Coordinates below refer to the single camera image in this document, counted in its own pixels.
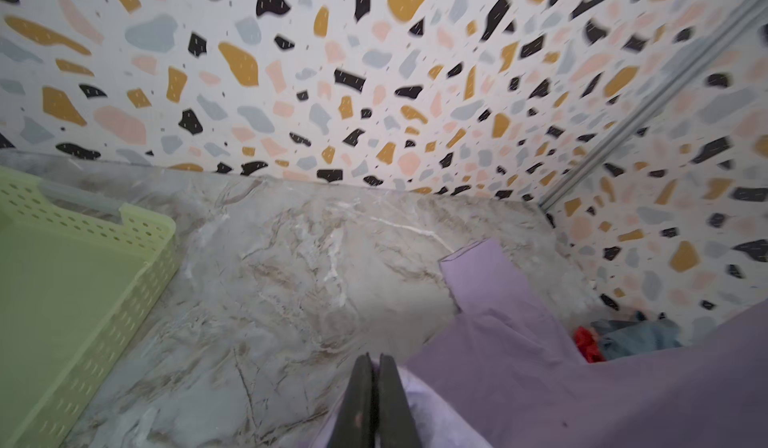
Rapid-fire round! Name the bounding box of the lilac t-shirt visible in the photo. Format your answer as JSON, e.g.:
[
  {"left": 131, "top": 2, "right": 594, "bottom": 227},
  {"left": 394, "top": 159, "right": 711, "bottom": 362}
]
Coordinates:
[{"left": 299, "top": 237, "right": 768, "bottom": 448}]

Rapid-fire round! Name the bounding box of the aluminium corner post right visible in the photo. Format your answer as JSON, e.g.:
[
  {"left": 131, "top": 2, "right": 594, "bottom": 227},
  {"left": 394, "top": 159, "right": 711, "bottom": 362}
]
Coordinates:
[{"left": 538, "top": 0, "right": 767, "bottom": 212}]

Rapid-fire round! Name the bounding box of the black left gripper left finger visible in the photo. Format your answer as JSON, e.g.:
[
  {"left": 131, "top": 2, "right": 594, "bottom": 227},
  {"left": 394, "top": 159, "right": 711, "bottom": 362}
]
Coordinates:
[{"left": 327, "top": 354, "right": 375, "bottom": 448}]

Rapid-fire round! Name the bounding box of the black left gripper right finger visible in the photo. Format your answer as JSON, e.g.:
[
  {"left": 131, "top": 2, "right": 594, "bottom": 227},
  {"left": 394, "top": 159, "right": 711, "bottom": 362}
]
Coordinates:
[{"left": 376, "top": 354, "right": 422, "bottom": 448}]

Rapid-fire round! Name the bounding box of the red folded t-shirt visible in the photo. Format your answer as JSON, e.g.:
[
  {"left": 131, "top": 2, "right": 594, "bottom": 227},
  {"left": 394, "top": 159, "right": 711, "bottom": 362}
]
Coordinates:
[{"left": 572, "top": 326, "right": 605, "bottom": 363}]

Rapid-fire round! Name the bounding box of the light green plastic basket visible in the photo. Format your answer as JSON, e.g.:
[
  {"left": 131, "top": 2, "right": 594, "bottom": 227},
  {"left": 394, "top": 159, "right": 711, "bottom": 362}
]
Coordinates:
[{"left": 1, "top": 168, "right": 179, "bottom": 447}]

